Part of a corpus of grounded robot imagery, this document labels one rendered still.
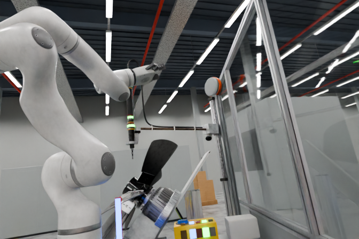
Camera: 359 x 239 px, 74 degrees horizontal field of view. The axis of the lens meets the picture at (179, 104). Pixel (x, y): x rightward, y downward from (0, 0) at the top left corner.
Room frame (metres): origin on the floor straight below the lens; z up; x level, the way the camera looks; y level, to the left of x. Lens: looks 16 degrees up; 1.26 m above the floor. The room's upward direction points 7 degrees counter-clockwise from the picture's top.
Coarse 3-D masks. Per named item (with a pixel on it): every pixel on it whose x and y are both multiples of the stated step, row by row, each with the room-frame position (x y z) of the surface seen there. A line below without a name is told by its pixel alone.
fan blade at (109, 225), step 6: (114, 216) 1.42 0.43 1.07; (126, 216) 1.39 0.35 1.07; (108, 222) 1.42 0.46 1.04; (114, 222) 1.39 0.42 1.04; (102, 228) 1.42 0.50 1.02; (108, 228) 1.38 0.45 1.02; (114, 228) 1.37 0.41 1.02; (102, 234) 1.39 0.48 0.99; (108, 234) 1.36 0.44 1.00; (114, 234) 1.34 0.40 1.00
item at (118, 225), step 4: (116, 200) 1.02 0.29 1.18; (120, 200) 1.02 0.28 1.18; (116, 204) 1.02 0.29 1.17; (120, 204) 1.02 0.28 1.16; (116, 208) 1.02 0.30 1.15; (120, 208) 1.02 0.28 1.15; (116, 212) 1.02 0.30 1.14; (120, 212) 1.02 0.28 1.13; (116, 216) 1.02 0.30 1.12; (120, 216) 1.02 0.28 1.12; (116, 220) 1.02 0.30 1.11; (120, 220) 1.02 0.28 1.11; (116, 224) 1.02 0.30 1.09; (120, 224) 1.02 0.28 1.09; (116, 228) 1.02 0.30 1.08; (120, 228) 1.02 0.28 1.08; (116, 232) 1.02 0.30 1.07; (120, 232) 1.02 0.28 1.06; (116, 236) 1.02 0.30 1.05; (120, 236) 1.02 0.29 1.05
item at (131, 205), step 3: (126, 201) 1.46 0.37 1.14; (129, 201) 1.44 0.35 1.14; (126, 204) 1.44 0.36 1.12; (129, 204) 1.43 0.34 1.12; (132, 204) 1.42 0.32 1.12; (123, 207) 1.44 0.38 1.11; (129, 207) 1.42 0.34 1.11; (132, 207) 1.41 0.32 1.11; (123, 210) 1.43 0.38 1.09; (126, 210) 1.42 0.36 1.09; (129, 210) 1.41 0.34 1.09
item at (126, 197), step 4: (132, 192) 1.33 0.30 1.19; (136, 192) 1.32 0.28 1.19; (140, 192) 1.30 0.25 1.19; (124, 196) 1.23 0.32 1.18; (128, 196) 1.21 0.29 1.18; (136, 196) 1.12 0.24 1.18; (124, 200) 1.14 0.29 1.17; (112, 204) 1.18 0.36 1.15; (108, 208) 1.15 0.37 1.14; (104, 212) 1.13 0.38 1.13
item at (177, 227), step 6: (204, 222) 0.97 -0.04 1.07; (210, 222) 0.97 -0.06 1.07; (174, 228) 0.96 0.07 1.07; (180, 228) 0.96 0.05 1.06; (186, 228) 0.96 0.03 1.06; (192, 228) 0.97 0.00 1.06; (216, 228) 0.97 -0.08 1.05; (174, 234) 0.97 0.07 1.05; (180, 234) 0.96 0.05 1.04; (216, 234) 0.97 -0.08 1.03
